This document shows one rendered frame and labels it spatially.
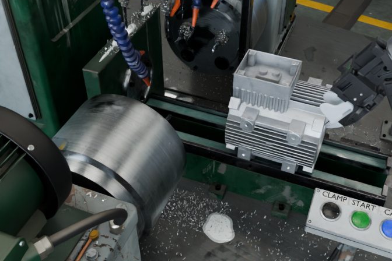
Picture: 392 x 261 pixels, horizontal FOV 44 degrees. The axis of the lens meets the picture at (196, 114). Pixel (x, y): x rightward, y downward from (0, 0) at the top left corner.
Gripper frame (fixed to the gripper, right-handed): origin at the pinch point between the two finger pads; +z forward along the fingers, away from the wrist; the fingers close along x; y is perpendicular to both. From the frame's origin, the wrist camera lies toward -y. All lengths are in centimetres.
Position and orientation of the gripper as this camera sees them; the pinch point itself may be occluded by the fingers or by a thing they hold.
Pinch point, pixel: (332, 124)
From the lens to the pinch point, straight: 101.3
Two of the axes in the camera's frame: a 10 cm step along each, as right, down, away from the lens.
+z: -4.6, 5.2, 7.2
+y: -8.0, -5.9, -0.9
